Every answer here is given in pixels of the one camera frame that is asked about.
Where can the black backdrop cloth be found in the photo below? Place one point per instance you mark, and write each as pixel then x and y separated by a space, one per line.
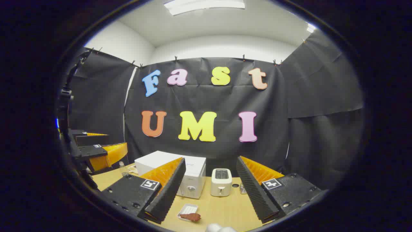
pixel 305 96

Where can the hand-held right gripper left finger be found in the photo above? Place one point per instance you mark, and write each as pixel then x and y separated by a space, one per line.
pixel 167 190

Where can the ceiling light panel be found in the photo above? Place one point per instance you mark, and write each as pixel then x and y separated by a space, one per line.
pixel 311 28

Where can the white microwave oven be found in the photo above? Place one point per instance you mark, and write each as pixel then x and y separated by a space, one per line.
pixel 193 170

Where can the clear plastic water bottle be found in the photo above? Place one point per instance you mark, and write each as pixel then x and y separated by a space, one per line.
pixel 123 170

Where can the clear utensil holder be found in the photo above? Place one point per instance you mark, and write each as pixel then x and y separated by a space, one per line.
pixel 243 189

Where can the brown meat piece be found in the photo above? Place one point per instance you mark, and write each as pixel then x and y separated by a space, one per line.
pixel 191 217

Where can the white rectangular tray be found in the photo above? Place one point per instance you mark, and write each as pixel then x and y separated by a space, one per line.
pixel 188 208

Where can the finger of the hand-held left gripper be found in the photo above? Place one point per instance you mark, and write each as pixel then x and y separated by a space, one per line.
pixel 93 151
pixel 91 140

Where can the white divided bean dish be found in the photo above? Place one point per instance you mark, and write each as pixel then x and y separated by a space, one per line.
pixel 132 169

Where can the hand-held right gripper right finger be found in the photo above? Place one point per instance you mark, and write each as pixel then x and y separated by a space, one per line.
pixel 254 190

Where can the white toaster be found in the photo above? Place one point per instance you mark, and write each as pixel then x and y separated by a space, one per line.
pixel 221 185

